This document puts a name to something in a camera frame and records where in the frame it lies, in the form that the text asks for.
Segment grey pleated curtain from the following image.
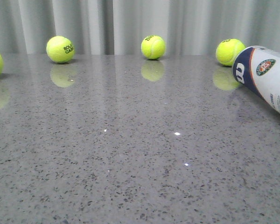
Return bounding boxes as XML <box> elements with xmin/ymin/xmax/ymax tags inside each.
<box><xmin>0</xmin><ymin>0</ymin><xmax>280</xmax><ymax>55</ymax></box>

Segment white blue tennis ball can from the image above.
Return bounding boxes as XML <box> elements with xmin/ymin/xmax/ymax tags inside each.
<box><xmin>232</xmin><ymin>45</ymin><xmax>280</xmax><ymax>113</ymax></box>

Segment centre yellow tennis ball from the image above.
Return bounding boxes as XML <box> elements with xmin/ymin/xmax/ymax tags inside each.
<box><xmin>141</xmin><ymin>35</ymin><xmax>166</xmax><ymax>60</ymax></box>

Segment yellow tennis ball Roland Garros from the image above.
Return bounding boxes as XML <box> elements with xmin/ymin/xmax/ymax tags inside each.
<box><xmin>46</xmin><ymin>36</ymin><xmax>75</xmax><ymax>63</ymax></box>

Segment right yellow tennis ball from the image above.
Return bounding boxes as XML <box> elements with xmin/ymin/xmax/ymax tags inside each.
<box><xmin>216</xmin><ymin>39</ymin><xmax>245</xmax><ymax>67</ymax></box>

